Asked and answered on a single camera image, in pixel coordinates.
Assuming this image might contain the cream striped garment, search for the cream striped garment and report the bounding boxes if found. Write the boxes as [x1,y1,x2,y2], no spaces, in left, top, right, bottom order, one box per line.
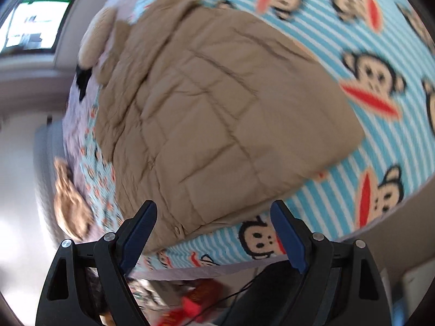
[54,157,94,242]

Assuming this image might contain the dark framed window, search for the dark framed window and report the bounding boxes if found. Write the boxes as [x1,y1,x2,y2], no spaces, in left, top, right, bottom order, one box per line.
[1,0,74,55]

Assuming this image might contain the black folded cloth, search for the black folded cloth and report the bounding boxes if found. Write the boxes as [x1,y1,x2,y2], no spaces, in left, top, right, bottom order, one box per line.
[76,65,92,102]

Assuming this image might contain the grey quilted headboard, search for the grey quilted headboard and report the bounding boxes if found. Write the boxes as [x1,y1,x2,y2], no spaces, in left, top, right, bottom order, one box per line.
[33,120,66,246]

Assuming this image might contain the round cream cushion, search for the round cream cushion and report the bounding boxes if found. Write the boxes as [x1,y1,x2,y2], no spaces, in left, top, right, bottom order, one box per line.
[77,7,117,70]

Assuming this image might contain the tan quilted puffer jacket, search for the tan quilted puffer jacket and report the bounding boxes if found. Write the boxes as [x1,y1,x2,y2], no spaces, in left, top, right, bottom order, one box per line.
[94,0,364,252]

